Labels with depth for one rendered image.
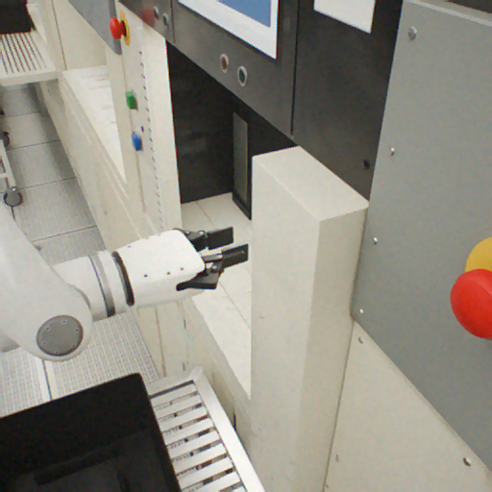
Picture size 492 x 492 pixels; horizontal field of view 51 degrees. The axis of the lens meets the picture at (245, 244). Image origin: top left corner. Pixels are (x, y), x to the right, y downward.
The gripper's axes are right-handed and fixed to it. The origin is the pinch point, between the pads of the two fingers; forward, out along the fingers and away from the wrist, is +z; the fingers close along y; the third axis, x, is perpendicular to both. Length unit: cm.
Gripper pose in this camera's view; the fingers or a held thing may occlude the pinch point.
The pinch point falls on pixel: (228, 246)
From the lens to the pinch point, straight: 72.1
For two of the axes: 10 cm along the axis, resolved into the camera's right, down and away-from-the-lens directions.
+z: 8.9, -2.8, 3.7
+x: 0.0, -8.0, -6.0
